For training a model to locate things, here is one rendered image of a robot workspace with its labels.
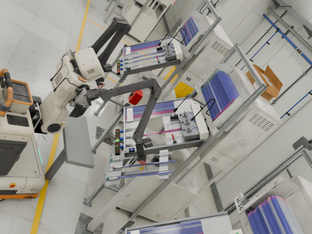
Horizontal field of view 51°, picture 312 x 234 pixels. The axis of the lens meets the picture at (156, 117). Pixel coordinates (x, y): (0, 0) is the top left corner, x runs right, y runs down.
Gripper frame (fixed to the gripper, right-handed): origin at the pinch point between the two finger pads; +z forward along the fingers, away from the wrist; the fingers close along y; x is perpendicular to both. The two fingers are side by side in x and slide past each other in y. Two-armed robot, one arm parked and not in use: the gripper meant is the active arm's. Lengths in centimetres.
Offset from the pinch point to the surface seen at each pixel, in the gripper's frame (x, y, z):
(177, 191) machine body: -19, 39, 69
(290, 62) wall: -185, 234, 38
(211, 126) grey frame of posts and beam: -57, 38, -3
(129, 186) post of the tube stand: 14.9, -3.6, 18.5
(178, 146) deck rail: -26.9, 33.0, 10.8
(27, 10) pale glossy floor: 196, 326, -68
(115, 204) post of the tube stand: 30.5, -3.4, 36.3
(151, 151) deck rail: -3.1, 30.5, 10.9
